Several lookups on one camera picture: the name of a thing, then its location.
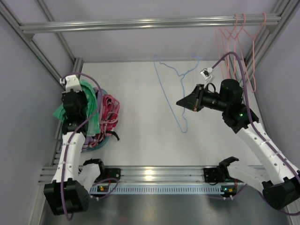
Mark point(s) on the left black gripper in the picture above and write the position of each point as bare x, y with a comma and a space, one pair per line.
71, 94

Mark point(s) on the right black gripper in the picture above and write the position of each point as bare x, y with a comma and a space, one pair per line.
199, 98

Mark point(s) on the green white patterned trousers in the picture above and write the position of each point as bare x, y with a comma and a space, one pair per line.
92, 97

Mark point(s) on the blue wire hanger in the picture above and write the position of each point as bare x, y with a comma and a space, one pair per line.
171, 79

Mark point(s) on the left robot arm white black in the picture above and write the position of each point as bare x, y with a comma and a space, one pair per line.
68, 191

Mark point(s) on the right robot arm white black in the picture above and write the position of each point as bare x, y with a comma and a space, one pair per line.
280, 183

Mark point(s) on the teal laundry basket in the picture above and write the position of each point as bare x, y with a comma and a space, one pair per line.
68, 126

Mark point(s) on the pink red garment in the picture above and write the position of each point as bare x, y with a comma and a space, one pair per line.
109, 120

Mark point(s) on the purple garment in basket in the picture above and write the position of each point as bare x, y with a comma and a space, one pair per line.
95, 121

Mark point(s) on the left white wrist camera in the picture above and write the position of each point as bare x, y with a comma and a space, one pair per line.
71, 83

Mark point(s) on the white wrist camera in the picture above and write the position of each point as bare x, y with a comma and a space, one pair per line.
207, 75
71, 83

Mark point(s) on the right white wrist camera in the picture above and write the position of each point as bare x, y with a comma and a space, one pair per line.
207, 75

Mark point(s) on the pink wire hanger left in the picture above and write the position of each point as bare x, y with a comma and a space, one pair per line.
226, 42

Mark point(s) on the pink wire hanger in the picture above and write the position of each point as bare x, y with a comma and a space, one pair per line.
236, 39
226, 42
253, 38

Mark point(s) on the pink wire hanger middle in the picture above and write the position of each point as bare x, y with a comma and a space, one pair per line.
236, 39

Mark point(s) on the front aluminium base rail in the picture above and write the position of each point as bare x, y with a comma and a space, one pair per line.
167, 174

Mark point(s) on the pink wire hanger right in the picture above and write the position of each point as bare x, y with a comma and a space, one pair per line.
253, 38

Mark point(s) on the aluminium hanging rail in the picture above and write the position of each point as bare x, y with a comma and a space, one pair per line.
154, 23

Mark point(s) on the slotted grey cable duct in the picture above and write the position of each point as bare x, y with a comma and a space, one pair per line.
162, 189

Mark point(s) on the left aluminium frame posts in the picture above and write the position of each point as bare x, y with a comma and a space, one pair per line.
8, 15

